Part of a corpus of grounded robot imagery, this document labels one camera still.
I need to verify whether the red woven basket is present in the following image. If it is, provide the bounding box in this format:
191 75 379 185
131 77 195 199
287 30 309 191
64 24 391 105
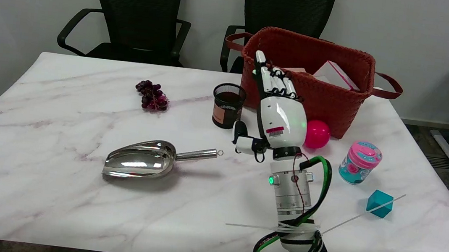
215 22 409 146

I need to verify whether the white zip tie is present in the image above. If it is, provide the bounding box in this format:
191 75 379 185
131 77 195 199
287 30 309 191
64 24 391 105
225 174 407 247

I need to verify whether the pink teal cup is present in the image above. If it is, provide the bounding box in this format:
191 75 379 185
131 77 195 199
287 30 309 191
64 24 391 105
337 139 384 188

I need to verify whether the black mesh office chair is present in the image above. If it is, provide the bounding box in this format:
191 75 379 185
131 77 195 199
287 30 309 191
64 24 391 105
56 0 194 68
219 0 338 84

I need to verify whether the teal cube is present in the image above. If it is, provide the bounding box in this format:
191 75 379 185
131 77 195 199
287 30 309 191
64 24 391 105
365 189 395 219

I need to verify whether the white pink box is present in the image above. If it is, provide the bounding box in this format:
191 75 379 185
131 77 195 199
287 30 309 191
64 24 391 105
312 59 363 92

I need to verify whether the green black cable loop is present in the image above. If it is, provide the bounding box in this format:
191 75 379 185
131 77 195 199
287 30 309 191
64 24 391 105
253 149 335 252

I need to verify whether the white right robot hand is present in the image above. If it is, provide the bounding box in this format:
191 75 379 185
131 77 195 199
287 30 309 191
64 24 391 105
229 49 315 168

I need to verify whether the pink ball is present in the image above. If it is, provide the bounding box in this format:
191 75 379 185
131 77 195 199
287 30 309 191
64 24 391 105
303 118 332 151

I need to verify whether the steel scoop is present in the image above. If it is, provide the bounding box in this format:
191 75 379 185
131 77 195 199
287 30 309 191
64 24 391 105
101 134 225 189

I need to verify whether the purple grape bunch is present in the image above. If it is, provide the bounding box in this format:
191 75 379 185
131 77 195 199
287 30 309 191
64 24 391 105
133 79 172 113

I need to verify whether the black mesh pen cup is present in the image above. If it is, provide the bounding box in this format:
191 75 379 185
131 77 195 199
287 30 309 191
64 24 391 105
209 81 248 131

